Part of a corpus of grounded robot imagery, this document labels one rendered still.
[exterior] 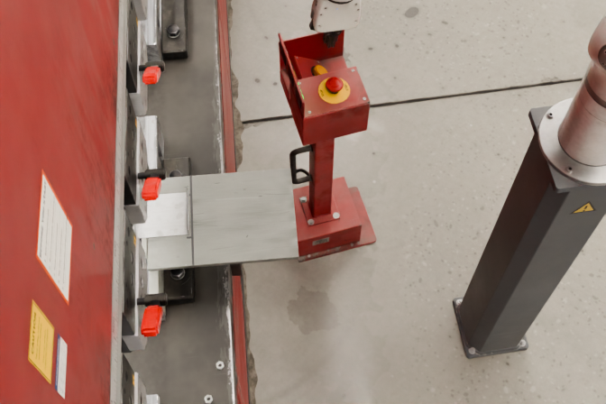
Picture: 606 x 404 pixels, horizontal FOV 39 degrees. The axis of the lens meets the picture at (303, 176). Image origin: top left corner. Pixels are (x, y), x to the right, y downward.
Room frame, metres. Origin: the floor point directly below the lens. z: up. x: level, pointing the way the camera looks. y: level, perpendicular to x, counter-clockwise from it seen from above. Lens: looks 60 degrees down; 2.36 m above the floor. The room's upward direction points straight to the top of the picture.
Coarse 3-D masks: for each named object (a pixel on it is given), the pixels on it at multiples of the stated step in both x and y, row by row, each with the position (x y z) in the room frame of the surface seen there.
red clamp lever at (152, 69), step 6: (162, 60) 0.84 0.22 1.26; (144, 66) 0.83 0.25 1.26; (150, 66) 0.83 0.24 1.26; (156, 66) 0.83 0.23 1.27; (162, 66) 0.83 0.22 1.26; (144, 72) 0.78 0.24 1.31; (150, 72) 0.78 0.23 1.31; (156, 72) 0.79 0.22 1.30; (144, 78) 0.77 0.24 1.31; (150, 78) 0.77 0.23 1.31; (156, 78) 0.77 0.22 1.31
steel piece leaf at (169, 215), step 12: (156, 204) 0.72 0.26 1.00; (168, 204) 0.72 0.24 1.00; (180, 204) 0.72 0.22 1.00; (156, 216) 0.69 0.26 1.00; (168, 216) 0.69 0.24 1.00; (180, 216) 0.69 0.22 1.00; (144, 228) 0.67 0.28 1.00; (156, 228) 0.67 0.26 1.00; (168, 228) 0.67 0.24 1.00; (180, 228) 0.67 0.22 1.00
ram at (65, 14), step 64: (0, 0) 0.45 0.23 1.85; (64, 0) 0.60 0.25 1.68; (0, 64) 0.40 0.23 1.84; (64, 64) 0.53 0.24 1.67; (0, 128) 0.35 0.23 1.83; (64, 128) 0.46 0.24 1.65; (0, 192) 0.30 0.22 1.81; (64, 192) 0.40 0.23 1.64; (0, 256) 0.26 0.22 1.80; (0, 320) 0.21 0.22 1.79; (64, 320) 0.27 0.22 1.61; (0, 384) 0.17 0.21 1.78
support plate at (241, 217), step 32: (160, 192) 0.74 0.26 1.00; (192, 192) 0.74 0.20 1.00; (224, 192) 0.74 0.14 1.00; (256, 192) 0.74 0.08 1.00; (288, 192) 0.74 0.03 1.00; (224, 224) 0.68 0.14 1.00; (256, 224) 0.68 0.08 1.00; (288, 224) 0.68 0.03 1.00; (160, 256) 0.62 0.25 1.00; (224, 256) 0.62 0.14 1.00; (256, 256) 0.61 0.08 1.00; (288, 256) 0.61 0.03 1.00
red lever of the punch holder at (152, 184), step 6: (162, 168) 0.64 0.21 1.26; (138, 174) 0.63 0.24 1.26; (144, 174) 0.63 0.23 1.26; (150, 174) 0.63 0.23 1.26; (156, 174) 0.63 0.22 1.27; (162, 174) 0.63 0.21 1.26; (150, 180) 0.60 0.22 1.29; (156, 180) 0.60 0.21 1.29; (144, 186) 0.59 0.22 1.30; (150, 186) 0.59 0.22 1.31; (156, 186) 0.59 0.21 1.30; (144, 192) 0.57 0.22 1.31; (150, 192) 0.57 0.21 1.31; (156, 192) 0.57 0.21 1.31; (144, 198) 0.57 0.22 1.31; (150, 198) 0.57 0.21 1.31; (156, 198) 0.57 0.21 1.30
